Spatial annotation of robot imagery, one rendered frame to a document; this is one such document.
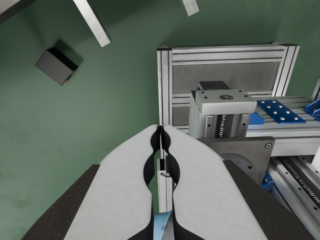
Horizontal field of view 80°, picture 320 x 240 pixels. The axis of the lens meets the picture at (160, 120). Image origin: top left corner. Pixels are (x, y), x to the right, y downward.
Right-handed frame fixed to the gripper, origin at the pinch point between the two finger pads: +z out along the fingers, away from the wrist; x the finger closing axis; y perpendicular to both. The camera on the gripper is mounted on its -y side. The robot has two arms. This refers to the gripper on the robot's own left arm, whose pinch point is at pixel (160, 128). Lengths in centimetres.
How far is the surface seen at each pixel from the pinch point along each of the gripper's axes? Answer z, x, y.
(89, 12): 48, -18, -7
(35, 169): 132, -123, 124
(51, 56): 120, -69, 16
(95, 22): 48, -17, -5
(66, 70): 120, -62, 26
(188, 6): 45.6, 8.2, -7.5
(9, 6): 62, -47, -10
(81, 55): 132, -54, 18
